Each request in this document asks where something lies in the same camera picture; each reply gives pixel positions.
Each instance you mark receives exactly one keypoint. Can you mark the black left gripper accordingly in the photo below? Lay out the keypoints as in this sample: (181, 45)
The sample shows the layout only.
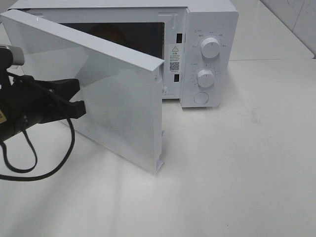
(25, 103)

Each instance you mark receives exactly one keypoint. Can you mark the white microwave door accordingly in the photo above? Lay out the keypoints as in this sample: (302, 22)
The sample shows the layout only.
(121, 87)

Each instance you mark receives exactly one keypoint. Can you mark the burger with lettuce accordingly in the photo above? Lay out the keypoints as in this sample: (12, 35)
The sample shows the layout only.
(108, 32)

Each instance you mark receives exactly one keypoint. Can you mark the round white door release button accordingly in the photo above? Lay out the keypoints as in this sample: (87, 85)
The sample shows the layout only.
(201, 98)

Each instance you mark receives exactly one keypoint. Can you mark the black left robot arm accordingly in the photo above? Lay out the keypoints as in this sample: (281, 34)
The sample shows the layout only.
(13, 56)

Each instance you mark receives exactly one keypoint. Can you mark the white warning label sticker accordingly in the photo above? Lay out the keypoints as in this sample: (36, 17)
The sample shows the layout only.
(175, 54)

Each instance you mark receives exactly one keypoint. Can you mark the white lower microwave knob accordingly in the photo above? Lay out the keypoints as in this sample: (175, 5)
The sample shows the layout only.
(205, 78)

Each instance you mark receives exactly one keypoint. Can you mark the white microwave knob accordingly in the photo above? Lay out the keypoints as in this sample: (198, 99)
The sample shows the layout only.
(205, 78)
(210, 47)

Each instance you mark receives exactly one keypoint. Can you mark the white microwave oven body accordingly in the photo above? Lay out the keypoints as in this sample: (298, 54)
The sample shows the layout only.
(149, 26)

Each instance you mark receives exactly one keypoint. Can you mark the white upper microwave knob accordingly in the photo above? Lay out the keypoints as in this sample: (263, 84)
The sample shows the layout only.
(210, 47)

